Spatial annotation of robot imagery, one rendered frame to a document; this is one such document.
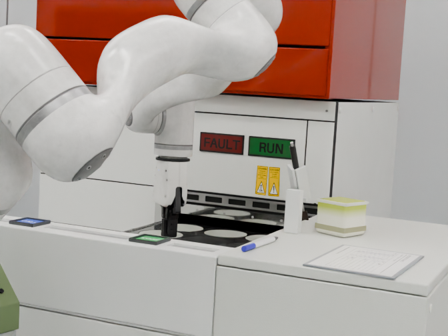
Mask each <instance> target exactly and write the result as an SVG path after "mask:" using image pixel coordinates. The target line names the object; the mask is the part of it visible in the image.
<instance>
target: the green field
mask: <svg viewBox="0 0 448 336"><path fill-rule="evenodd" d="M290 142H291V141H284V140H276V139H260V138H252V137H250V148H249V154H253V155H266V156H274V157H288V158H291V153H290V149H289V146H290Z"/></svg>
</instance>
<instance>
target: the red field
mask: <svg viewBox="0 0 448 336"><path fill-rule="evenodd" d="M242 142H243V137H236V136H228V135H213V134H204V133H202V134H201V149H202V150H210V151H224V152H231V153H242Z"/></svg>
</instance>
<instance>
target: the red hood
mask: <svg viewBox="0 0 448 336"><path fill-rule="evenodd" d="M281 2H282V6H283V16H282V20H281V23H280V25H279V27H278V28H277V30H276V32H275V35H276V37H277V53H276V56H275V59H274V60H273V62H272V63H271V64H270V66H268V68H267V69H266V70H265V71H264V72H262V73H261V74H260V75H259V76H257V77H254V78H252V79H249V80H246V81H238V82H231V84H230V85H229V86H228V87H227V88H226V89H225V90H224V91H223V92H222V93H236V94H248V95H268V96H280V97H300V98H312V99H372V100H399V84H400V75H401V59H402V50H403V33H404V24H405V8H406V0H281ZM159 15H172V16H176V17H180V18H182V19H186V20H188V19H187V18H186V17H185V16H184V14H183V13H182V12H181V11H180V9H179V8H178V6H177V5H176V3H175V2H174V0H37V19H36V30H37V31H38V32H40V33H41V34H42V35H44V36H45V37H46V38H47V39H48V40H49V41H50V42H51V43H52V45H53V46H54V47H55V48H56V49H57V50H58V52H60V54H61V55H62V56H63V58H64V59H65V60H66V62H68V64H69V65H70V66H71V68H72V69H73V70H74V72H76V74H77V75H78V76H79V78H80V79H81V80H82V82H84V84H88V85H96V84H97V66H98V63H99V59H100V56H101V54H102V52H103V50H104V48H105V46H106V45H107V44H108V42H110V40H112V38H114V37H115V36H116V35H118V34H119V33H120V32H122V31H124V30H126V29H128V28H130V27H132V26H134V25H136V24H138V23H140V22H142V21H144V20H146V19H149V18H152V17H156V16H159Z"/></svg>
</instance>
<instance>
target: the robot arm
mask: <svg viewBox="0 0 448 336"><path fill-rule="evenodd" d="M174 2H175V3H176V5H177V6H178V8H179V9H180V11H181V12H182V13H183V14H184V16H185V17H186V18H187V19H188V20H186V19H182V18H180V17H176V16H172V15H159V16H156V17H152V18H149V19H146V20H144V21H142V22H140V23H138V24H136V25H134V26H132V27H130V28H128V29H126V30H124V31H122V32H120V33H119V34H118V35H116V36H115V37H114V38H112V40H110V42H108V44H107V45H106V46H105V48H104V50H103V52H102V54H101V56H100V59H99V63H98V66H97V95H94V94H92V92H90V90H89V89H88V88H87V86H86V85H85V84H84V82H82V80H81V79H80V78H79V76H78V75H77V74H76V72H74V70H73V69H72V68H71V66H70V65H69V64H68V62H66V60H65V59H64V58H63V56H62V55H61V54H60V52H58V50H57V49H56V48H55V47H54V46H53V45H52V43H51V42H50V41H49V40H48V39H47V38H46V37H45V36H44V35H42V34H41V33H40V32H38V31H37V30H36V29H34V28H32V27H29V26H26V25H20V24H12V25H5V26H2V27H0V220H2V218H4V216H6V214H7V213H8V212H9V211H10V210H11V209H12V208H13V207H14V206H15V205H16V204H17V202H18V201H19V200H20V199H21V198H22V196H24V194H25V193H26V192H27V190H28V188H29V187H30V185H31V182H32V178H33V167H32V161H33V162H34V164H36V166H38V168H39V169H40V170H41V171H42V172H44V173H45V174H46V175H47V176H49V177H51V178H53V179H55V180H57V181H62V182H74V181H79V180H82V179H86V178H88V176H90V175H91V174H92V173H94V172H95V171H96V170H98V169H99V168H100V167H101V166H102V164H103V162H104V161H105V160H106V158H108V157H109V156H110V154H111V152H112V150H113V148H114V146H115V144H116V142H117V140H118V139H119V137H120V135H121V132H122V130H123V128H124V126H125V125H126V126H127V128H128V129H129V130H131V131H133V132H136V133H153V134H154V135H155V142H154V155H158V157H156V158H155V159H156V160H157V164H156V168H155V179H154V186H153V200H154V202H156V203H157V204H159V205H160V206H161V216H162V218H164V219H162V220H161V236H164V237H176V236H177V221H178V217H179V213H181V207H184V206H185V205H186V202H187V162H189V161H190V158H188V157H192V156H193V131H194V118H195V101H197V100H202V99H208V98H212V97H215V96H217V95H219V94H220V93H222V92H223V91H224V90H225V89H226V88H227V87H228V86H229V85H230V84H231V82H238V81H246V80H249V79H252V78H254V77H257V76H259V75H260V74H261V73H262V72H264V71H265V70H266V69H267V68H268V66H270V64H271V63H272V62H273V60H274V59H275V56H276V53H277V37H276V35H275V32H276V30H277V28H278V27H279V25H280V23H281V20H282V16H283V6H282V2H281V0H174ZM31 160H32V161H31Z"/></svg>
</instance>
